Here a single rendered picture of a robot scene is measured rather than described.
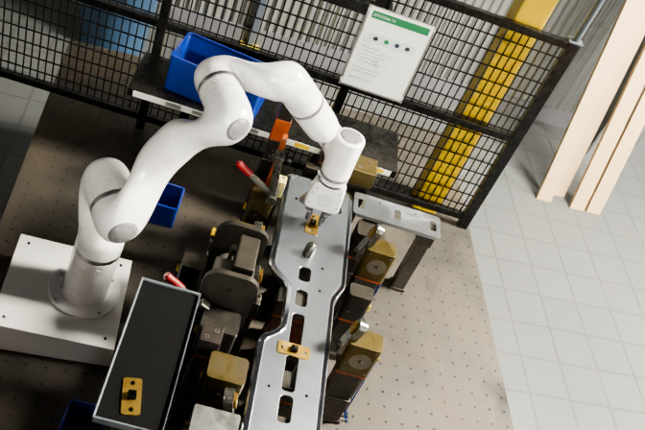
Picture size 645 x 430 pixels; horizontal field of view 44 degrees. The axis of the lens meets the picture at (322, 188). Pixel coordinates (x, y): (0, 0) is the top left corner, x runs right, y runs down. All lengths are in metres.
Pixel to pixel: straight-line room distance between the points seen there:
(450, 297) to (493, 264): 1.36
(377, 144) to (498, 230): 1.78
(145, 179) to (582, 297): 2.87
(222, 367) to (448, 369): 0.96
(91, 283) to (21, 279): 0.21
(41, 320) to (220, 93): 0.80
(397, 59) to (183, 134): 1.00
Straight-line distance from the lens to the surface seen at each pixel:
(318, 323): 2.13
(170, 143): 1.90
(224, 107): 1.81
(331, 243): 2.34
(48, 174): 2.74
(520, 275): 4.21
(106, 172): 2.03
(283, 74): 1.87
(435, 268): 2.90
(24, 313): 2.25
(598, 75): 4.58
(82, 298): 2.25
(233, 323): 1.96
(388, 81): 2.70
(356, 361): 2.12
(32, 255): 2.37
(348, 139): 2.14
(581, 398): 3.89
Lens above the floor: 2.59
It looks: 40 degrees down
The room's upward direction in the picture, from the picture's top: 24 degrees clockwise
